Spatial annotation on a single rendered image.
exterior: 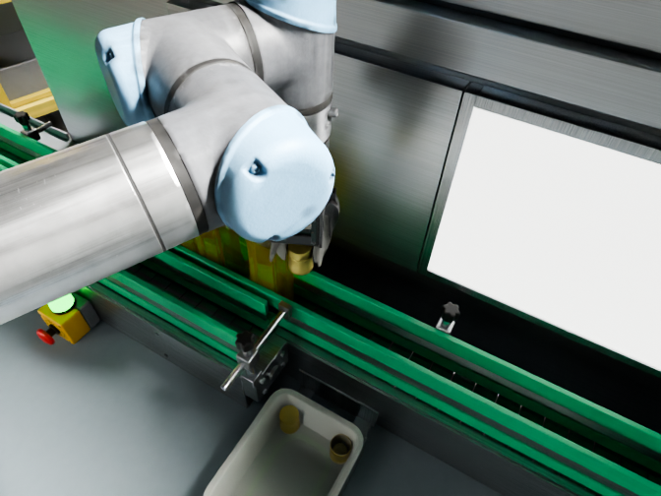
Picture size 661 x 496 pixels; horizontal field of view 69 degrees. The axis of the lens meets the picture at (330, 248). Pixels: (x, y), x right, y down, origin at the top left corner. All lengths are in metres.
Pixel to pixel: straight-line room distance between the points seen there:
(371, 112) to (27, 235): 0.51
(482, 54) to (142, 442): 0.81
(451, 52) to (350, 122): 0.18
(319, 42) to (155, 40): 0.13
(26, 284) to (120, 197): 0.06
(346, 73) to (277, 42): 0.28
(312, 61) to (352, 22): 0.24
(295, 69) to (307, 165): 0.17
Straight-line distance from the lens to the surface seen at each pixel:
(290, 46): 0.42
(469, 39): 0.61
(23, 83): 3.03
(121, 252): 0.28
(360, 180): 0.76
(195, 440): 0.94
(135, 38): 0.39
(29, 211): 0.28
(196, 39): 0.37
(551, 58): 0.60
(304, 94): 0.44
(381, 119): 0.69
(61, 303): 1.05
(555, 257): 0.73
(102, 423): 1.00
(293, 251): 0.64
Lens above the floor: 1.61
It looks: 48 degrees down
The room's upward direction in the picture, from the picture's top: 3 degrees clockwise
